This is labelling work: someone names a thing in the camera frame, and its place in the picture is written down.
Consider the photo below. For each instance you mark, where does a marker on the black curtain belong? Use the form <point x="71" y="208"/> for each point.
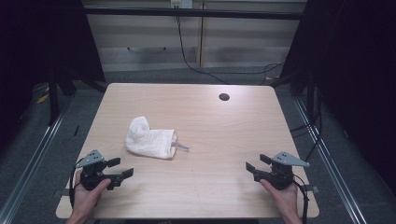
<point x="37" y="40"/>
<point x="351" y="77"/>

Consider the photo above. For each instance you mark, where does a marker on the metal floor rail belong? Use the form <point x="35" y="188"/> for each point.
<point x="330" y="161"/>
<point x="29" y="168"/>

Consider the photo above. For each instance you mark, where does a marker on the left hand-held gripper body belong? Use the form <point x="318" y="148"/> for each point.
<point x="93" y="175"/>

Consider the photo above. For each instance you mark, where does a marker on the black metal stand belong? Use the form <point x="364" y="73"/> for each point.
<point x="310" y="96"/>
<point x="53" y="99"/>

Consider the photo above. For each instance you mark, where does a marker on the white wall outlet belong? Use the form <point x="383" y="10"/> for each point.
<point x="181" y="3"/>

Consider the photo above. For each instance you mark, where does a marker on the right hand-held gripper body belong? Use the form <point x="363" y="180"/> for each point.
<point x="280" y="174"/>

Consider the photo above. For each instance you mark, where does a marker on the white flower print cloth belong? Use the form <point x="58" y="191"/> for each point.
<point x="149" y="141"/>

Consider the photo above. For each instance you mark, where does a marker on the small black floor object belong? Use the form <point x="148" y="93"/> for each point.
<point x="76" y="130"/>

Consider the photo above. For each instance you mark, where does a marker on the person's left hand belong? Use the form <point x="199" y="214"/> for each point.
<point x="85" y="199"/>

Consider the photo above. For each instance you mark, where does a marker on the grey tape piece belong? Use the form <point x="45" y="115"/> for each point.
<point x="68" y="192"/>
<point x="311" y="188"/>

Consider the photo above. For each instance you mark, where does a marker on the yellow object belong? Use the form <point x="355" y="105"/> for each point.
<point x="42" y="98"/>

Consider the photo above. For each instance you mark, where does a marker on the person's right hand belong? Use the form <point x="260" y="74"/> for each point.
<point x="286" y="199"/>

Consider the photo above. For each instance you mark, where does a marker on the black horizontal frame bar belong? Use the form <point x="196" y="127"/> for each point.
<point x="193" y="13"/>

